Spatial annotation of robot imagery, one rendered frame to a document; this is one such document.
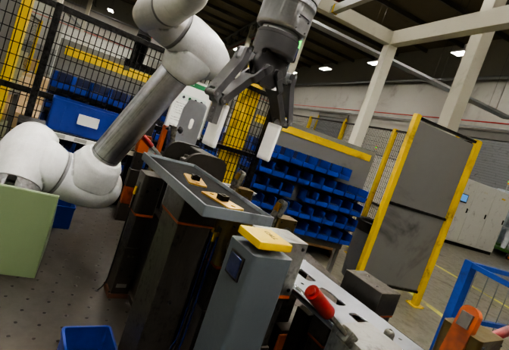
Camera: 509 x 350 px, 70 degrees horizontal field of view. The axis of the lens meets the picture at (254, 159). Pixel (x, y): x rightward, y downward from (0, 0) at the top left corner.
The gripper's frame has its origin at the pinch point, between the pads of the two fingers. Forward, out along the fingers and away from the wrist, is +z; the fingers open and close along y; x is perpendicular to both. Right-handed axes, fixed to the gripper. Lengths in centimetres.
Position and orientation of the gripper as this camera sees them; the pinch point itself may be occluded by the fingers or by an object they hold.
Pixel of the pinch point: (239, 146)
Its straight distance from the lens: 62.9
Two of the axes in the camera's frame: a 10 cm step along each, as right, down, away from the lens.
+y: 6.6, 1.6, 7.4
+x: -6.8, -3.1, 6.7
